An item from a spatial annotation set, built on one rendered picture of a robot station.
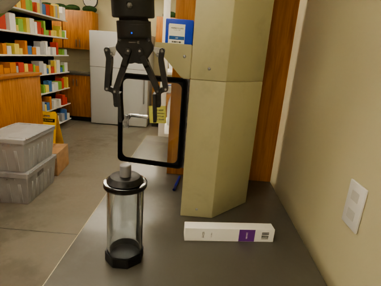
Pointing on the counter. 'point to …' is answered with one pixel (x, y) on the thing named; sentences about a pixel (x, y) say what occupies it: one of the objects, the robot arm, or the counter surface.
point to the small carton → (176, 33)
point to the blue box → (185, 29)
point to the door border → (179, 124)
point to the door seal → (180, 126)
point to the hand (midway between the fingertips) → (138, 109)
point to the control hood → (178, 57)
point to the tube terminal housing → (223, 102)
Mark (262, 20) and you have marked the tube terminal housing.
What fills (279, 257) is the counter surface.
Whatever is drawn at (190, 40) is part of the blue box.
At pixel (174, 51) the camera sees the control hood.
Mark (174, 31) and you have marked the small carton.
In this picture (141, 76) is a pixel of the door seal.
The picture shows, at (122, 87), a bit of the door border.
